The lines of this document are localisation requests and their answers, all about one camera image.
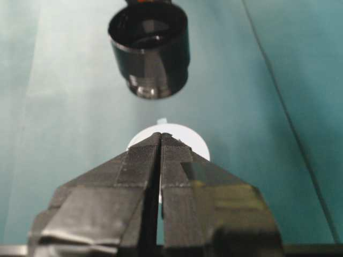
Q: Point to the white paper cup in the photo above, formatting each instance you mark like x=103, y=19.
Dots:
x=187, y=135

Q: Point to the blue-green table cloth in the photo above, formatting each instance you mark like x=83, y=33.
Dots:
x=53, y=107

